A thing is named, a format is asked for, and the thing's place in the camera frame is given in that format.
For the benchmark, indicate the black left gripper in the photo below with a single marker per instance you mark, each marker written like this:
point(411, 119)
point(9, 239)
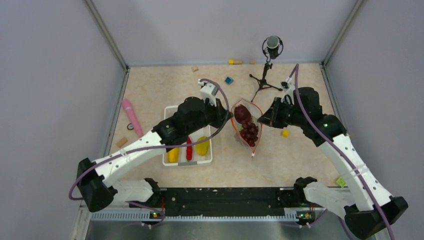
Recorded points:
point(222, 115)

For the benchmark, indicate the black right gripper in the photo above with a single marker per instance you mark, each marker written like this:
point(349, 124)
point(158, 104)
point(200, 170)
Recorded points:
point(271, 118)

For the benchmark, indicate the clear orange-zip bag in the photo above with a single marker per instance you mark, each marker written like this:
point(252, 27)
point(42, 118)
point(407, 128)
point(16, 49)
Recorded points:
point(256, 112)

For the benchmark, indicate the dark red grape bunch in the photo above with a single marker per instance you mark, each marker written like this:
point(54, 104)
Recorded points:
point(250, 133)

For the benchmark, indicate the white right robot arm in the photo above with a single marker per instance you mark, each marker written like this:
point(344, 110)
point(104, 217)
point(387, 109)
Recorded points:
point(368, 209)

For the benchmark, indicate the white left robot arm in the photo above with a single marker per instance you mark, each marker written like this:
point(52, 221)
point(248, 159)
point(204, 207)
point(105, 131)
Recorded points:
point(95, 178)

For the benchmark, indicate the yellow cube block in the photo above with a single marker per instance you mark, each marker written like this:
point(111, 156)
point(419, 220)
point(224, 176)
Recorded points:
point(285, 133)

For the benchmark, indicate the blue square block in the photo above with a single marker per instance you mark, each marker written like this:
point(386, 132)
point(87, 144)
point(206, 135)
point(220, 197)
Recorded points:
point(229, 80)

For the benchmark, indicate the white perforated plastic basket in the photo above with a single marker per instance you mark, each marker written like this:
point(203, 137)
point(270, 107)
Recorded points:
point(197, 160)

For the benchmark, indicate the red chili pepper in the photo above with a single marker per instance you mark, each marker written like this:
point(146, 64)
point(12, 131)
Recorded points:
point(189, 150)

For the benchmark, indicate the yellow and tan cylinder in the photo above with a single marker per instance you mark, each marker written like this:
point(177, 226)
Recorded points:
point(235, 62)

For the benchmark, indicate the yellow corn cob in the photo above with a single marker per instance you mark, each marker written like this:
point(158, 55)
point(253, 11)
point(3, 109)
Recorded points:
point(173, 155)

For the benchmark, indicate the black microphone tripod stand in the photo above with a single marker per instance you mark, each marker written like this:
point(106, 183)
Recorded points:
point(272, 47)

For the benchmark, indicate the pink cylindrical toy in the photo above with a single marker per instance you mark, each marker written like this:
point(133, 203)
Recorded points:
point(129, 109)

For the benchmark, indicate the green block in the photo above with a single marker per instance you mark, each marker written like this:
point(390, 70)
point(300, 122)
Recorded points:
point(340, 182)

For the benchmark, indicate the wooden block near left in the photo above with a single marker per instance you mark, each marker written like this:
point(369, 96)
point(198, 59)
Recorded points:
point(120, 143)

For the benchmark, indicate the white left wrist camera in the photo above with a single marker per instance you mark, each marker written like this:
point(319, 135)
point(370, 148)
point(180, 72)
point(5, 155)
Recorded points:
point(208, 91)

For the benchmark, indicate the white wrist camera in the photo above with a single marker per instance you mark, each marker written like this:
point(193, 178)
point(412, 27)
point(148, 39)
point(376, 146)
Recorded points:
point(208, 91)
point(288, 87)

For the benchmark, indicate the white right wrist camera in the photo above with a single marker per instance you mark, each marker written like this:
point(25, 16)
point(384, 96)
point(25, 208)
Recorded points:
point(288, 87)

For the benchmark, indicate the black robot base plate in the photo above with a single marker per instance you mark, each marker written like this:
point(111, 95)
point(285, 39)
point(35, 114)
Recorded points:
point(228, 202)

